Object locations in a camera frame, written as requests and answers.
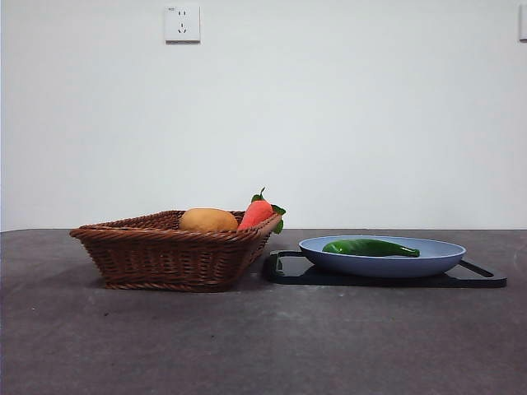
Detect brown wicker basket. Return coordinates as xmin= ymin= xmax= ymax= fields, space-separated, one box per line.
xmin=68 ymin=209 xmax=284 ymax=293

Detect yellow-brown potato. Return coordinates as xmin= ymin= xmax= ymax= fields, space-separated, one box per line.
xmin=179 ymin=207 xmax=240 ymax=232

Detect black rectangular tray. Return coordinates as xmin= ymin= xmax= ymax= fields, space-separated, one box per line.
xmin=263 ymin=249 xmax=508 ymax=289

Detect blue round plate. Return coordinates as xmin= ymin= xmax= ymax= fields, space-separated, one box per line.
xmin=298 ymin=235 xmax=467 ymax=279

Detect orange toy carrot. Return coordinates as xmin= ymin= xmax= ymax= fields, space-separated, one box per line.
xmin=237 ymin=187 xmax=287 ymax=235

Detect white wall socket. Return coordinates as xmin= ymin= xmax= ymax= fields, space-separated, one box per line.
xmin=165 ymin=4 xmax=202 ymax=44

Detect green chili pepper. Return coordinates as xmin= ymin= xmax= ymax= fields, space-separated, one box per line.
xmin=321 ymin=238 xmax=422 ymax=258

